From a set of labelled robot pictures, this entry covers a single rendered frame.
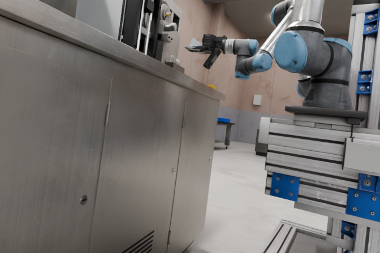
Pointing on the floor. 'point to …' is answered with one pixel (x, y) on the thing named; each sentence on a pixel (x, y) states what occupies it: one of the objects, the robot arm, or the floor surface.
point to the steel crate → (260, 148)
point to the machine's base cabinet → (97, 151)
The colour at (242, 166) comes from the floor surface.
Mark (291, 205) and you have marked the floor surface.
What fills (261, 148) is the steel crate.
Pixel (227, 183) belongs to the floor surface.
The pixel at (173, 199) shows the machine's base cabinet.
